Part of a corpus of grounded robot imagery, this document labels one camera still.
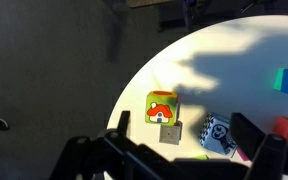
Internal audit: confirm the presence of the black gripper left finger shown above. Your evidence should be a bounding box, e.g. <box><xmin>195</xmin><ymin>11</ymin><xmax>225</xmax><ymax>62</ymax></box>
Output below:
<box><xmin>48</xmin><ymin>110</ymin><xmax>178</xmax><ymax>180</ymax></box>

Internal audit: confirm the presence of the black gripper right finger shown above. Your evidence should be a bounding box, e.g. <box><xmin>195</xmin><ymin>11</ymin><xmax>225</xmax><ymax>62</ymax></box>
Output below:
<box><xmin>229</xmin><ymin>112</ymin><xmax>288</xmax><ymax>180</ymax></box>

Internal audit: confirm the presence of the magenta block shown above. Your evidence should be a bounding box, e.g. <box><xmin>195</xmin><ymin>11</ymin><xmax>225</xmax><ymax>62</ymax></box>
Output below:
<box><xmin>235</xmin><ymin>146</ymin><xmax>252</xmax><ymax>163</ymax></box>

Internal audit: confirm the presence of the lime yellow block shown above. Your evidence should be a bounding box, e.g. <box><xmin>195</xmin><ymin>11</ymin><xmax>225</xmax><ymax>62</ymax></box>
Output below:
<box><xmin>186</xmin><ymin>153</ymin><xmax>209</xmax><ymax>161</ymax></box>

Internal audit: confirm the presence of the small gray block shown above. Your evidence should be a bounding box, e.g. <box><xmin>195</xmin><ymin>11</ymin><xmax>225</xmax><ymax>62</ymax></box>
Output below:
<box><xmin>158</xmin><ymin>121</ymin><xmax>184</xmax><ymax>146</ymax></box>

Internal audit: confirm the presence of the green block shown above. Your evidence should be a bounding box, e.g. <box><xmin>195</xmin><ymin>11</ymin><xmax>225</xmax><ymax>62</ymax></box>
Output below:
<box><xmin>272</xmin><ymin>67</ymin><xmax>285</xmax><ymax>91</ymax></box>

